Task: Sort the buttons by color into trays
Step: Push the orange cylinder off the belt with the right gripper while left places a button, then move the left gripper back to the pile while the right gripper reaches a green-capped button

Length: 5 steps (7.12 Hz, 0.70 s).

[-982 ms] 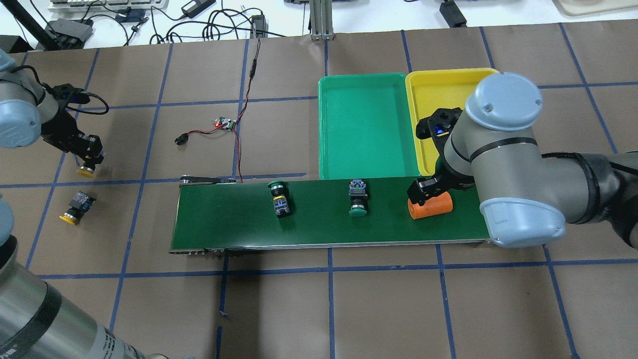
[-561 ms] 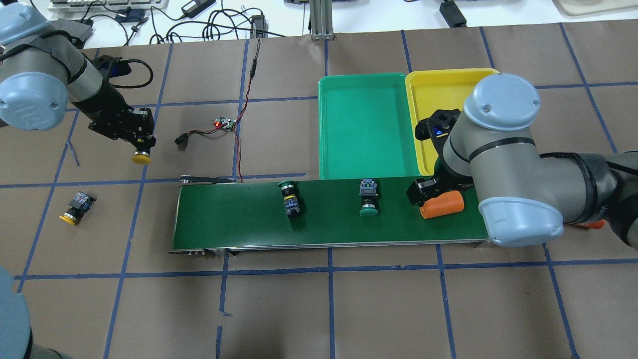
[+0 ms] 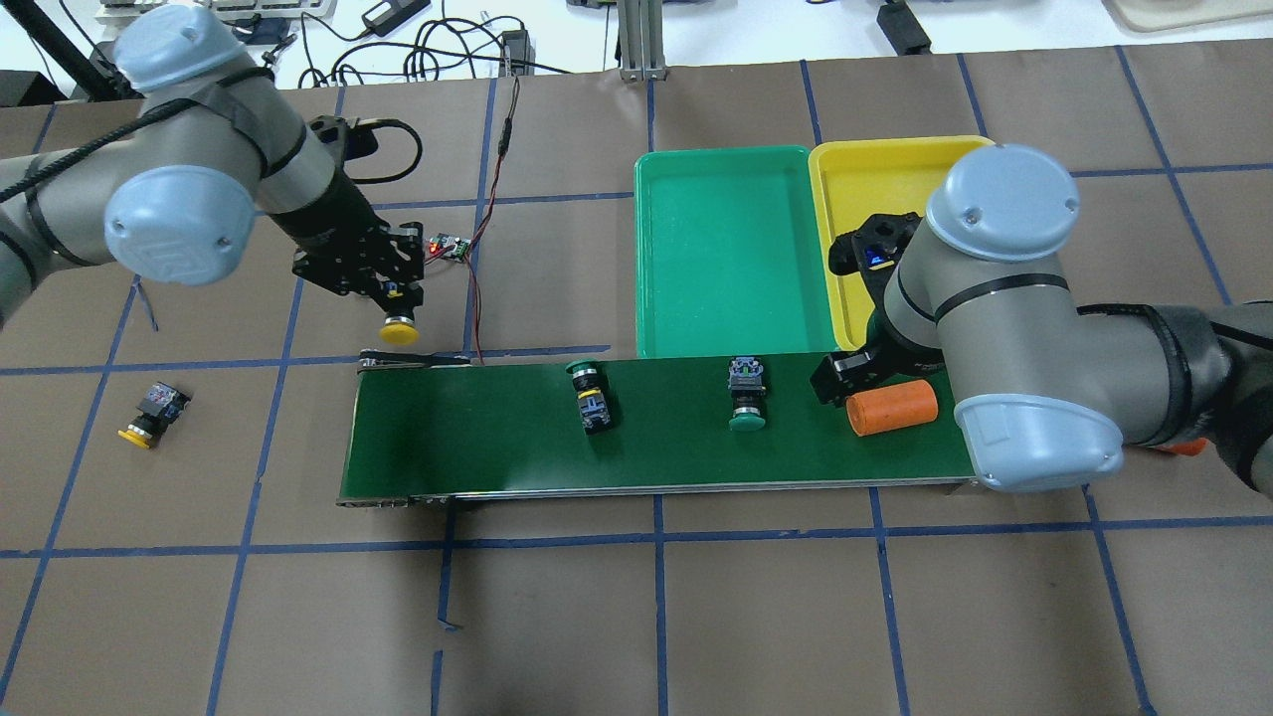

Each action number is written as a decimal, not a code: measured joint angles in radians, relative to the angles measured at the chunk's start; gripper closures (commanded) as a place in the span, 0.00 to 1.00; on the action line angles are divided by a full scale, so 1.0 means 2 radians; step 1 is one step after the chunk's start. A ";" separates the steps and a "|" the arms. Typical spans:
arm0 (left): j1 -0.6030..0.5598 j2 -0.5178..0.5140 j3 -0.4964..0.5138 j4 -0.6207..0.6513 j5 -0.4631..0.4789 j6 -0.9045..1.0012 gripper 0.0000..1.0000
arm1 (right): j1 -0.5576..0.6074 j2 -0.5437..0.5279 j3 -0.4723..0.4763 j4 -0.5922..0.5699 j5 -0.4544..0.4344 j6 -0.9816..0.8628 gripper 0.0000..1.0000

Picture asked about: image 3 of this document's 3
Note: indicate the plain orange cylinder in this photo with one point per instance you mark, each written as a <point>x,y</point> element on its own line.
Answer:
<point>891,408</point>

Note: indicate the green conveyor belt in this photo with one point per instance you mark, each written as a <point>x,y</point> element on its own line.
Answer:
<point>513,431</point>

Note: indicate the orange cylinder labelled 4680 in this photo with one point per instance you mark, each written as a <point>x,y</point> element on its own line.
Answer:
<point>1189,449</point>

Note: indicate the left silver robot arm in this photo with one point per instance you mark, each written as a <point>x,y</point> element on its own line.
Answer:
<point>174,194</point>

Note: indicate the yellow tray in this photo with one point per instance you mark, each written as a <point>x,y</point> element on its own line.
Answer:
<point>864,193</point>

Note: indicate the aluminium frame post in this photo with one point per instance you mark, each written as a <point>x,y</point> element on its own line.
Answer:
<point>640,40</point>

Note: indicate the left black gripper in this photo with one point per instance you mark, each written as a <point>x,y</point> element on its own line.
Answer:
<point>331,232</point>

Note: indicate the black power adapter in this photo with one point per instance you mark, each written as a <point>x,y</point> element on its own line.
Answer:
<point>517,54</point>

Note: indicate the green push button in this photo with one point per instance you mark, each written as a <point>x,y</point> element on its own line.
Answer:
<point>592,398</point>
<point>747,387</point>

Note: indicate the green tray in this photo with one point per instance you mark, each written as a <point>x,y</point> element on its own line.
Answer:
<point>727,257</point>

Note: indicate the yellow push button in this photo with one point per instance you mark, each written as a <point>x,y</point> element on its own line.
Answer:
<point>159,408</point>
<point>401,300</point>

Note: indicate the small controller circuit board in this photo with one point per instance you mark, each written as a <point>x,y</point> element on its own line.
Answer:
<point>445,247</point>

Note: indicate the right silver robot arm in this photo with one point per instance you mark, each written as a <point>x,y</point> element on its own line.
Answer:
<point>1048,393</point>

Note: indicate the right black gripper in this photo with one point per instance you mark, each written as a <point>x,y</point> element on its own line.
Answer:
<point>833,379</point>

